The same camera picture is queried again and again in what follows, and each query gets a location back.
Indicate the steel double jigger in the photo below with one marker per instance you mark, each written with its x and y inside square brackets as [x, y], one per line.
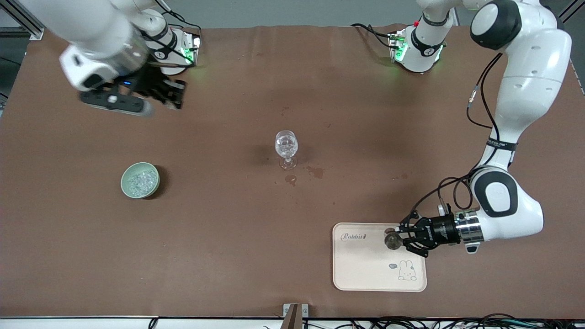
[392, 239]

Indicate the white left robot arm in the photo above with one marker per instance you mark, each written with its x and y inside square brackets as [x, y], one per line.
[525, 91]

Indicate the clear ice cubes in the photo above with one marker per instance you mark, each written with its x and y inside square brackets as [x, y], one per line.
[139, 182]

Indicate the metal table edge bracket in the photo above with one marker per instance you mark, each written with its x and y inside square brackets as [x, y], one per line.
[295, 315]

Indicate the clear wine glass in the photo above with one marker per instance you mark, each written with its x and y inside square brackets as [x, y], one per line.
[286, 145]

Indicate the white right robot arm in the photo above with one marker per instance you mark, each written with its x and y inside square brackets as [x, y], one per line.
[91, 27]

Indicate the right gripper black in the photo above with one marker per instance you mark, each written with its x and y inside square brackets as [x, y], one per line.
[152, 81]

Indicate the green ceramic bowl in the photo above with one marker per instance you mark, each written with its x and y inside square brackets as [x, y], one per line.
[155, 183]

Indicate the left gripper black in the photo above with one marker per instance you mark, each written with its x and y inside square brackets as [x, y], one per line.
[439, 230]

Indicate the cream rabbit print tray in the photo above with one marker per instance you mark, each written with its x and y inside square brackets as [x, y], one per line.
[365, 269]

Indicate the aluminium frame profile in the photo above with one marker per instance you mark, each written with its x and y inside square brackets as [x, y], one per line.
[27, 27]

